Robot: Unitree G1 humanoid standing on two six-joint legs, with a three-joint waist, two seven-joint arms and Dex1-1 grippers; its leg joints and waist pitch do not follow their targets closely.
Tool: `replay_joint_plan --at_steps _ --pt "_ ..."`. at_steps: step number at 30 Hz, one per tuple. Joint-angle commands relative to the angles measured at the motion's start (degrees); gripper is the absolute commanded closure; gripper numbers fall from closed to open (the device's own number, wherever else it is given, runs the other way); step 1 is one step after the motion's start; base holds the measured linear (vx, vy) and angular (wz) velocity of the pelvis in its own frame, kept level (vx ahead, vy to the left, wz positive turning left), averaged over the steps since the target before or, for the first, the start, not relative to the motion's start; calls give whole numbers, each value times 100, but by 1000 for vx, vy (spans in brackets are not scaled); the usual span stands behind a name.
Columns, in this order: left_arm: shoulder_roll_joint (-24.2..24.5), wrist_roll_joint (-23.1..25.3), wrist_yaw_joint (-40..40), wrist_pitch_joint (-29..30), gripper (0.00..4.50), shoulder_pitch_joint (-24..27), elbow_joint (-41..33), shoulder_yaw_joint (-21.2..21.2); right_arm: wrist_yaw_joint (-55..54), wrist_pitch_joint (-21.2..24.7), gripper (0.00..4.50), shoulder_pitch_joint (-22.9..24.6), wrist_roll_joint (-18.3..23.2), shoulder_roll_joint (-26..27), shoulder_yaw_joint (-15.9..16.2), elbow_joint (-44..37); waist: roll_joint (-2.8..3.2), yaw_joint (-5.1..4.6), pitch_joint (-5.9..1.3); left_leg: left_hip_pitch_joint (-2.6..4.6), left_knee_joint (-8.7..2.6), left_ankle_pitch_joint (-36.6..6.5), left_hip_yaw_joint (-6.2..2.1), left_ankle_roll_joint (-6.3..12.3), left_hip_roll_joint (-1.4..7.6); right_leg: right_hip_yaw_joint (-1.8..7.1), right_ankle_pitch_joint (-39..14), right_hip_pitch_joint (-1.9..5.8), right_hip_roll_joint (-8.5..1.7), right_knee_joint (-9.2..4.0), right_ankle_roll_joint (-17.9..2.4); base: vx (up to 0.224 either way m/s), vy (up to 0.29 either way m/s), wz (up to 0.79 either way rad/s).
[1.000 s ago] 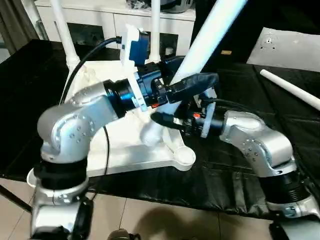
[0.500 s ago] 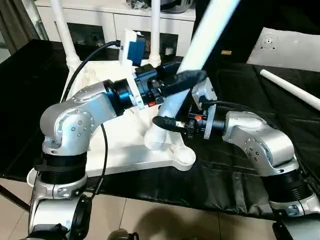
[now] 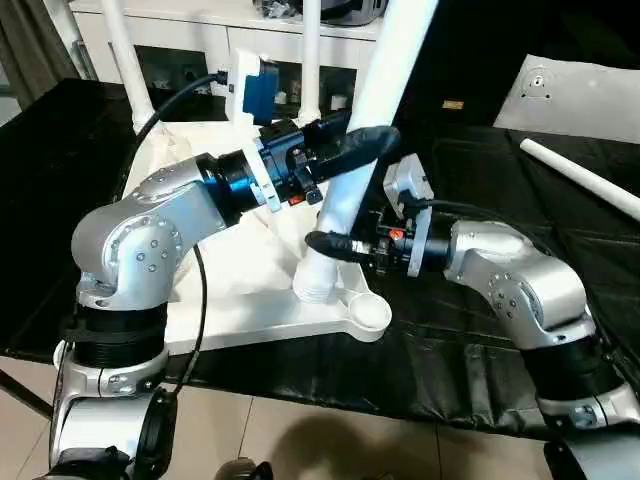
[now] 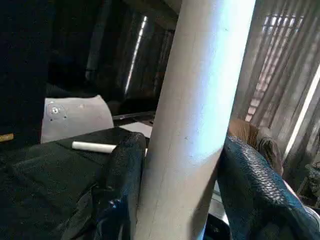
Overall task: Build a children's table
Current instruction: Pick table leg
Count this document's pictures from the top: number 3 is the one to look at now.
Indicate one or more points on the white plastic table leg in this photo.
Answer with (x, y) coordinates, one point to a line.
(385, 70)
(311, 60)
(125, 60)
(585, 175)

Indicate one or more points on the white cabinet with glass doors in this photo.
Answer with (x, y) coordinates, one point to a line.
(190, 40)

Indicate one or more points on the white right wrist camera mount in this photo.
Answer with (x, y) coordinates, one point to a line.
(408, 185)

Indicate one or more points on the dark tangled clutter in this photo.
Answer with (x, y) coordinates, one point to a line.
(278, 8)

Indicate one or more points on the black robot left foot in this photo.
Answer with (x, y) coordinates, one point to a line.
(245, 470)

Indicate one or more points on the black rice cooker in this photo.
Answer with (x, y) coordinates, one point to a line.
(350, 10)

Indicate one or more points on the black cabinet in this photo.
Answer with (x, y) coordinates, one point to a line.
(520, 40)

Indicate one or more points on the grey curtain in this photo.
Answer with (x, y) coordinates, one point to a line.
(35, 45)

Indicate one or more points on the white plastic bag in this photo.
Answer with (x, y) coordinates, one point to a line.
(575, 100)

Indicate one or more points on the white plastic table top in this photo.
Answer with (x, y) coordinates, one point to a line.
(250, 290)

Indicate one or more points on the black work mat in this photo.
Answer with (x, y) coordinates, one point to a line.
(480, 350)

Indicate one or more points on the small yellow label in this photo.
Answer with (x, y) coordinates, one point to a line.
(453, 104)

